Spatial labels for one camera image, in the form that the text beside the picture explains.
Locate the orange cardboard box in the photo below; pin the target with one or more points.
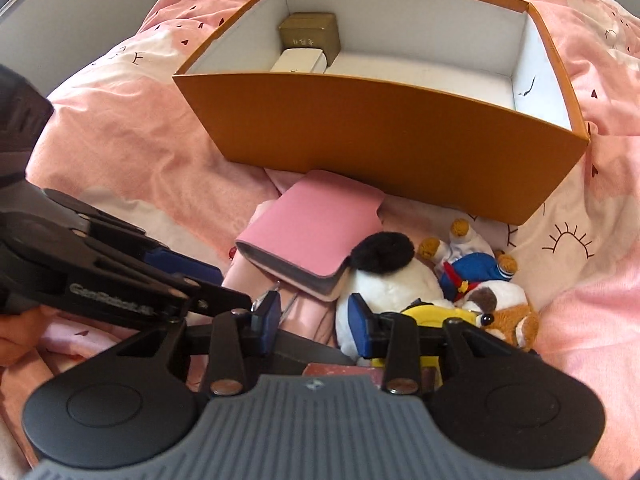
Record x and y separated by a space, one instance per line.
375 135

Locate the person's left hand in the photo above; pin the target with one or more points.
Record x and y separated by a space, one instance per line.
17 340

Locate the pink notebook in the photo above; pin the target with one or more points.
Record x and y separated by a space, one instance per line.
310 220

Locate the pink pouch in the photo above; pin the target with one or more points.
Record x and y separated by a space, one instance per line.
310 317

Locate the white glasses case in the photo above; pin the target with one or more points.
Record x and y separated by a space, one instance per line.
297 60

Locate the dark grey box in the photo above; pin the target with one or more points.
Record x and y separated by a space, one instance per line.
310 350

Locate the gold gift box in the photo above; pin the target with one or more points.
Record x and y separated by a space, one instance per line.
310 32

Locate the duck plush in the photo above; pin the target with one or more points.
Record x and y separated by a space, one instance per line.
472 267

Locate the brown and white dog plush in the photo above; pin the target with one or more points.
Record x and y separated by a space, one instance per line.
515 317

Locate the pink printed blanket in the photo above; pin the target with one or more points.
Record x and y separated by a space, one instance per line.
125 150

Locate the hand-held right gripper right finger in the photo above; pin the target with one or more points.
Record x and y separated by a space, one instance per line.
360 327

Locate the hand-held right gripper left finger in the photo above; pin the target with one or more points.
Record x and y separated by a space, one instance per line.
269 319

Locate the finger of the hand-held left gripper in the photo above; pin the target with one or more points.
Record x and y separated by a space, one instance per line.
185 265
220 302

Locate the white plush with black hair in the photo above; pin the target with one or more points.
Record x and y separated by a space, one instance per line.
400 280

